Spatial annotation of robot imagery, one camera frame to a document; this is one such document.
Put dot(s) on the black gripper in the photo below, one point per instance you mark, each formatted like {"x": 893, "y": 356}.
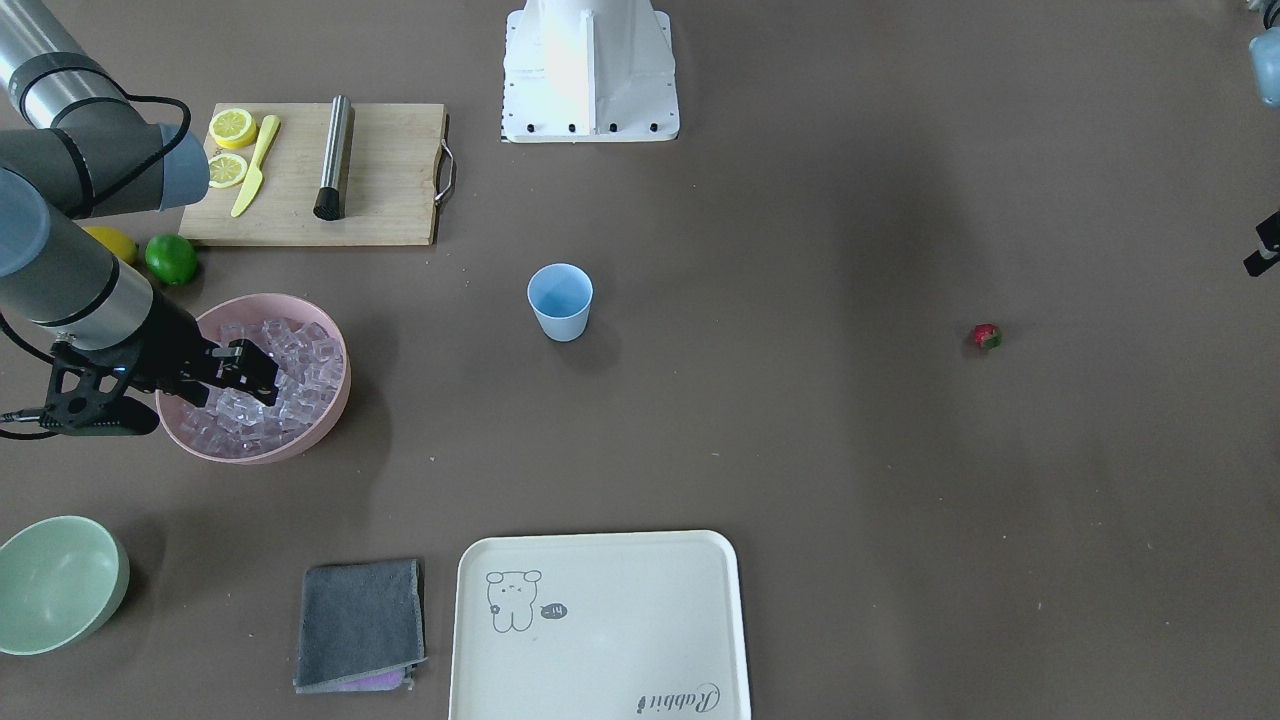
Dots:
{"x": 172, "y": 352}

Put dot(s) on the clear ice cubes pile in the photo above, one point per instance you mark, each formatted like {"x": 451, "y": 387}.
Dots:
{"x": 310, "y": 366}

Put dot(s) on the red strawberry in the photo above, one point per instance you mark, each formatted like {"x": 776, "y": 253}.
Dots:
{"x": 986, "y": 336}

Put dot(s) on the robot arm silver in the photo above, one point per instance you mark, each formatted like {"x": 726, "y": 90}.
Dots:
{"x": 1264, "y": 50}
{"x": 90, "y": 149}

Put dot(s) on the light blue cup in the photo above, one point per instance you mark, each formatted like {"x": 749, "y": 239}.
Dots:
{"x": 561, "y": 296}

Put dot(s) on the pink bowl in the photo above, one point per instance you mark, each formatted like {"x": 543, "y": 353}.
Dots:
{"x": 246, "y": 309}

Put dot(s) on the green lime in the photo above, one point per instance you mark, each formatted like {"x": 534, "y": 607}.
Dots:
{"x": 171, "y": 259}

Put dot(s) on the yellow lemon upper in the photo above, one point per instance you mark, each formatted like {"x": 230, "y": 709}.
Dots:
{"x": 117, "y": 242}

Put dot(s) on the steel muddler black tip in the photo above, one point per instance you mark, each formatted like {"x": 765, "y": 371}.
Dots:
{"x": 330, "y": 203}

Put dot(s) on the lemon slice lower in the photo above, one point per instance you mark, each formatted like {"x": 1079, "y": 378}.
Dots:
{"x": 225, "y": 170}

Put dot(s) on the wooden cutting board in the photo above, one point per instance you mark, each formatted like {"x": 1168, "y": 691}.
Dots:
{"x": 384, "y": 189}

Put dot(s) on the lemon half upper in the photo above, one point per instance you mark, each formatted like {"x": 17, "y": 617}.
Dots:
{"x": 233, "y": 128}

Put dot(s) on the yellow plastic knife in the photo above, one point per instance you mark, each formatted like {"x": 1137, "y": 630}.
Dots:
{"x": 252, "y": 182}

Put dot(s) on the green bowl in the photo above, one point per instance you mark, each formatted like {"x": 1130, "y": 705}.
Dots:
{"x": 61, "y": 580}

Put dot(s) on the grey folded cloth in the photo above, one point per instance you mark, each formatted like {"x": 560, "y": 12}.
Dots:
{"x": 361, "y": 628}

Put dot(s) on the cream rabbit tray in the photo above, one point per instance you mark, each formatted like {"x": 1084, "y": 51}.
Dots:
{"x": 637, "y": 625}

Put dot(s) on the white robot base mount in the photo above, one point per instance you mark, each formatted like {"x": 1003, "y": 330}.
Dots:
{"x": 589, "y": 72}

